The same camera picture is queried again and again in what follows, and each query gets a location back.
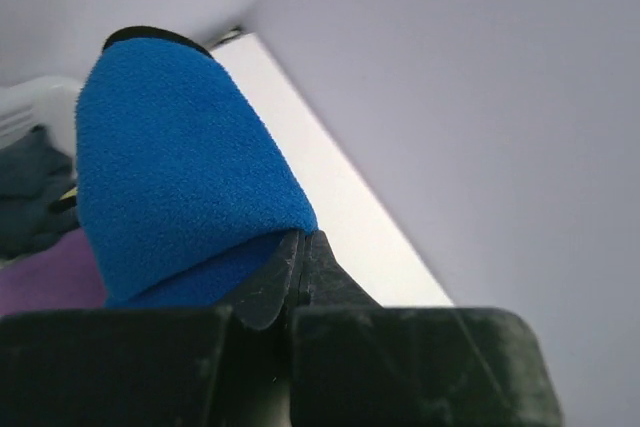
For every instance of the white perforated plastic basket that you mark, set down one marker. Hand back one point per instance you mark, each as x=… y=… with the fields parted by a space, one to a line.
x=48 y=101

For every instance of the dark grey towel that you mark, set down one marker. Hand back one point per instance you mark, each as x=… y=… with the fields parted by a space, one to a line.
x=34 y=175

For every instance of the blue microfiber towel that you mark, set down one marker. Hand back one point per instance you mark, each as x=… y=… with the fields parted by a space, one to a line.
x=182 y=191

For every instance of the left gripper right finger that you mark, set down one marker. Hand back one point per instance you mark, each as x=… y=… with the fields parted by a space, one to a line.
x=357 y=363

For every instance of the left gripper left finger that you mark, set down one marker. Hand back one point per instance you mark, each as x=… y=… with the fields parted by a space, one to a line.
x=223 y=365

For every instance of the purple microfiber towel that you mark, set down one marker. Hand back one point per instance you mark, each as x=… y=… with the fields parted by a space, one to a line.
x=64 y=276

